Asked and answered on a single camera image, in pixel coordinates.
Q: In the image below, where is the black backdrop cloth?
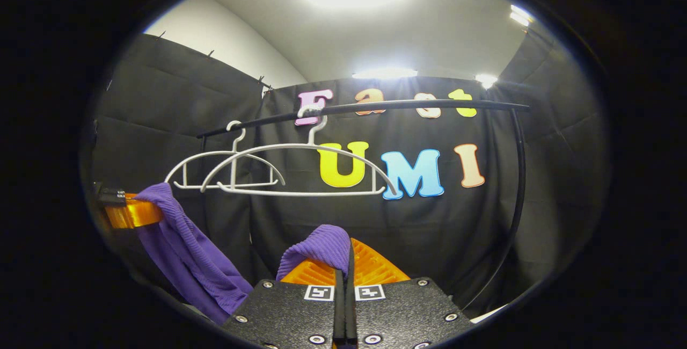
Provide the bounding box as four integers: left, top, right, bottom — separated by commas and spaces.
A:
81, 34, 610, 318

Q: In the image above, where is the purple ribbed jacket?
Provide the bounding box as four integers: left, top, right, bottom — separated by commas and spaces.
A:
134, 183, 353, 325

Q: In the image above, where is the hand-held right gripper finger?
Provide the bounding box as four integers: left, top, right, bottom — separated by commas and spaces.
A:
221, 257, 346, 349
345, 237, 476, 349

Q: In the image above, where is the small ceiling light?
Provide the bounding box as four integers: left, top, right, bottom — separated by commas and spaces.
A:
508, 4, 535, 28

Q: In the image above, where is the white plastic hanger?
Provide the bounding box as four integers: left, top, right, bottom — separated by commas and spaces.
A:
165, 120, 287, 191
200, 103, 399, 198

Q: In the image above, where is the white flat board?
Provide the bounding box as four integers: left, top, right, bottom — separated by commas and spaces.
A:
472, 303, 510, 324

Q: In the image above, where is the black metal clothes rack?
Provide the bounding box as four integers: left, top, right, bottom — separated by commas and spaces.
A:
196, 99, 530, 312

